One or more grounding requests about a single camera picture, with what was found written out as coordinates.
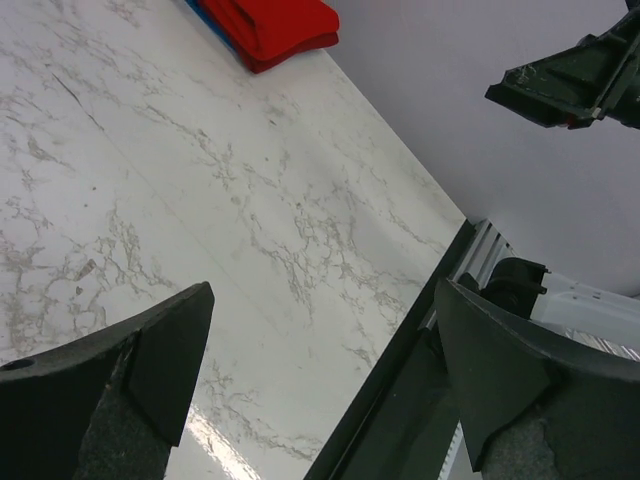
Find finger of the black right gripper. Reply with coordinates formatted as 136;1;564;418
485;1;639;129

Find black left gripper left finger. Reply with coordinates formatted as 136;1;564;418
1;282;214;479

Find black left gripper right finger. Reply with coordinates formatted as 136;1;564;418
435;280;639;479

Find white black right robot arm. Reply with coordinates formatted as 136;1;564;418
481;1;639;361

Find folded red t shirt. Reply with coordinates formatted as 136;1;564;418
197;0;340;74

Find folded blue t shirt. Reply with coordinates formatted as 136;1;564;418
185;0;234;51

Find aluminium frame rail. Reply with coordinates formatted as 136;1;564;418
448;219;516;289

